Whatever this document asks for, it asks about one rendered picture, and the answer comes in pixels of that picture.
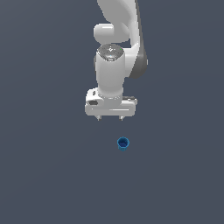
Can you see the small blue cup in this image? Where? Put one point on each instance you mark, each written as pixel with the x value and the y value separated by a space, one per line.
pixel 123 143

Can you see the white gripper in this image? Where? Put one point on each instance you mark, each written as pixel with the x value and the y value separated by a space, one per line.
pixel 110 108

